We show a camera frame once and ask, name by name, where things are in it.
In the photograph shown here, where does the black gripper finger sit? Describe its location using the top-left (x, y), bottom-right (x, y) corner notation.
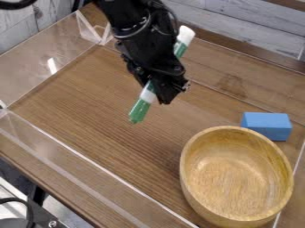
top-left (154, 78), bottom-right (187, 104)
top-left (131, 68), bottom-right (150, 87)

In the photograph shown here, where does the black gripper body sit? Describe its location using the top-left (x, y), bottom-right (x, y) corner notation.
top-left (114, 34), bottom-right (189, 86)

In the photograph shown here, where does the green white Expo marker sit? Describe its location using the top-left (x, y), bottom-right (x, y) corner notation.
top-left (128, 26), bottom-right (195, 124)

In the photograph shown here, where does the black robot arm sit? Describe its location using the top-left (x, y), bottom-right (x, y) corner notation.
top-left (94, 0), bottom-right (189, 104)

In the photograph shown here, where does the brown wooden bowl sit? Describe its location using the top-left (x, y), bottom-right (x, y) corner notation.
top-left (179, 126), bottom-right (294, 228)

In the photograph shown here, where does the blue sponge block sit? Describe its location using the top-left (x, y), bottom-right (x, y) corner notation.
top-left (241, 112), bottom-right (293, 141)

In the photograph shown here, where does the black equipment lower left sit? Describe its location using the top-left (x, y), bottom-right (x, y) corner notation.
top-left (0, 197), bottom-right (61, 228)

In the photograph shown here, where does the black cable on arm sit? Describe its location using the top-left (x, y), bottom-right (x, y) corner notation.
top-left (0, 0), bottom-right (39, 11)

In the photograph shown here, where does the clear acrylic barrier wall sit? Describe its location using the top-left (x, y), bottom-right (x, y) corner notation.
top-left (0, 9), bottom-right (305, 228)

